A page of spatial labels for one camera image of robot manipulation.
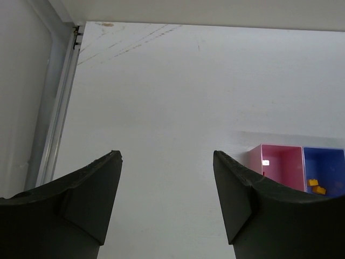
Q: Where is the orange lego piece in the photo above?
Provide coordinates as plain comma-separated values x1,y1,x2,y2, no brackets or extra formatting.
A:
307,179,319,187
312,186,326,195

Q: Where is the pink container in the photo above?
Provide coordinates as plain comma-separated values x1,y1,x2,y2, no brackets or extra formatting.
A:
247,144,306,192

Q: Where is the blue container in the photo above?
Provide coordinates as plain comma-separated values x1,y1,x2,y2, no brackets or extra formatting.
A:
303,147,344,197

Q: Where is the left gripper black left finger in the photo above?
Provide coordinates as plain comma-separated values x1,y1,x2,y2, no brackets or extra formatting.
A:
1,151,122,258

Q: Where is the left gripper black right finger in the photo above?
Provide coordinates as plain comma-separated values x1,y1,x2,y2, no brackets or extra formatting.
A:
213,151,344,258

